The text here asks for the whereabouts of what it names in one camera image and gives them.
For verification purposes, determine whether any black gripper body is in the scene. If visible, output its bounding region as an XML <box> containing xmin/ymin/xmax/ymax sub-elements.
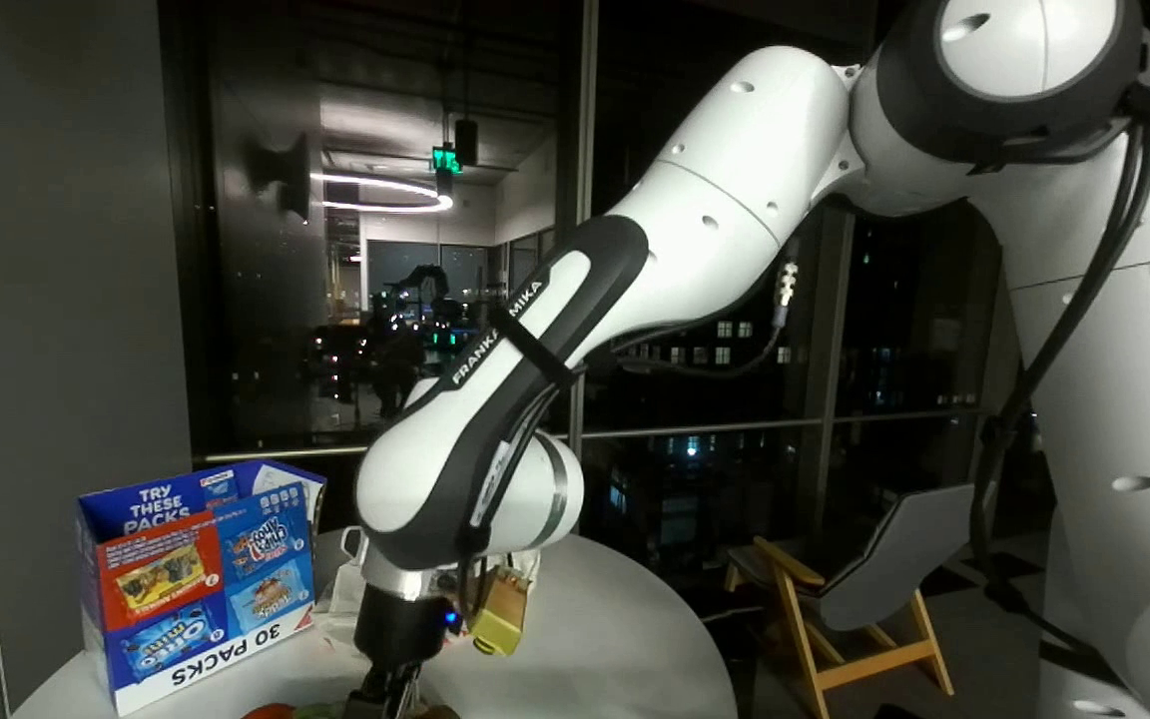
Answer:
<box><xmin>353</xmin><ymin>588</ymin><xmax>454</xmax><ymax>704</ymax></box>

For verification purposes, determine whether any blue snack pack box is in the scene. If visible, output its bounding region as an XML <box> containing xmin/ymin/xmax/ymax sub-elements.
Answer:
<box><xmin>71</xmin><ymin>458</ymin><xmax>326</xmax><ymax>719</ymax></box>

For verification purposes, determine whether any green exit sign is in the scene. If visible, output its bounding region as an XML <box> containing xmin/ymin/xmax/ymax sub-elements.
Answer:
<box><xmin>428</xmin><ymin>141</ymin><xmax>469</xmax><ymax>182</ymax></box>

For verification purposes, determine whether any grey curved panel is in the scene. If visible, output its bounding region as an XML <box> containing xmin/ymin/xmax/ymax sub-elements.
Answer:
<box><xmin>810</xmin><ymin>480</ymin><xmax>985</xmax><ymax>635</ymax></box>

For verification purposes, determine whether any yellowish wrist camera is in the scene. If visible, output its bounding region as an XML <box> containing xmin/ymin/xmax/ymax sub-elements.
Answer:
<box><xmin>469</xmin><ymin>562</ymin><xmax>534</xmax><ymax>660</ymax></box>

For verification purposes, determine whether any pale horizontal window rail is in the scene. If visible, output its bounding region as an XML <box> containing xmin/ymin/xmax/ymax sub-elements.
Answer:
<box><xmin>191</xmin><ymin>412</ymin><xmax>1005</xmax><ymax>466</ymax></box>

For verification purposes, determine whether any wooden folding chair frame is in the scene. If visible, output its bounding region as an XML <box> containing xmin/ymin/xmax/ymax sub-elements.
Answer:
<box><xmin>731</xmin><ymin>531</ymin><xmax>957</xmax><ymax>719</ymax></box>

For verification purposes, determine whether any ring shaped ceiling light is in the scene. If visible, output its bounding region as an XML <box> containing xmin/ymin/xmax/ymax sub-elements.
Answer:
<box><xmin>309</xmin><ymin>162</ymin><xmax>454</xmax><ymax>218</ymax></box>

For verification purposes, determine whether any pale window frame post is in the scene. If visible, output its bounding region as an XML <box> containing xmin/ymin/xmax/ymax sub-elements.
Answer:
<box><xmin>569</xmin><ymin>0</ymin><xmax>603</xmax><ymax>448</ymax></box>

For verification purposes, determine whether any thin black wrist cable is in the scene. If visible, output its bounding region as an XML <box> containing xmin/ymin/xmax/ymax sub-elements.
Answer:
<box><xmin>590</xmin><ymin>255</ymin><xmax>808</xmax><ymax>392</ymax></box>

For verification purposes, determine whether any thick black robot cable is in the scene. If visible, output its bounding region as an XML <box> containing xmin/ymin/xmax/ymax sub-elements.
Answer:
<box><xmin>965</xmin><ymin>70</ymin><xmax>1150</xmax><ymax>589</ymax></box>

